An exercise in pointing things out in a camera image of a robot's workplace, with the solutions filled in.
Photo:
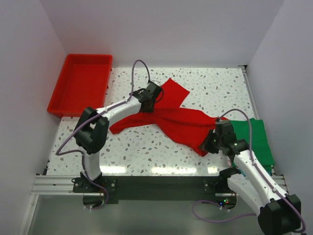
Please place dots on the folded green t-shirt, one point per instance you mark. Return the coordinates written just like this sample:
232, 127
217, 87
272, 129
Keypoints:
260, 144

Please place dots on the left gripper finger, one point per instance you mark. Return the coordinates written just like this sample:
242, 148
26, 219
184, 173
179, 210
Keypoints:
157, 96
147, 107

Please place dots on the aluminium frame rail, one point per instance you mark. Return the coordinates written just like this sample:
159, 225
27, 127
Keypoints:
45, 185

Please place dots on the red plastic bin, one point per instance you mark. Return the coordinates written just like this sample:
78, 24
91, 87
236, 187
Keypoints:
83, 82

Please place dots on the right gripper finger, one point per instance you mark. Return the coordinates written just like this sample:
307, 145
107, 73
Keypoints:
215, 148
208, 145

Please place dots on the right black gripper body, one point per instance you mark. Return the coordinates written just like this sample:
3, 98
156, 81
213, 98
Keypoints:
219, 140

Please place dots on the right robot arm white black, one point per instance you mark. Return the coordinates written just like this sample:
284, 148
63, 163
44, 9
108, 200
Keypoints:
277, 212

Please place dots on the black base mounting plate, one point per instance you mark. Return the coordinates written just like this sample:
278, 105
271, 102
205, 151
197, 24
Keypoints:
153, 188

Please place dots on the red t-shirt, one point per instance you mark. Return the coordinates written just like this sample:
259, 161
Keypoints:
185, 126

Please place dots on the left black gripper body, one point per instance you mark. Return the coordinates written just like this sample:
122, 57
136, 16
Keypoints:
153, 101

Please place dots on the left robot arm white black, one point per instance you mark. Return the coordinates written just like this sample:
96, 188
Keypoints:
93, 126

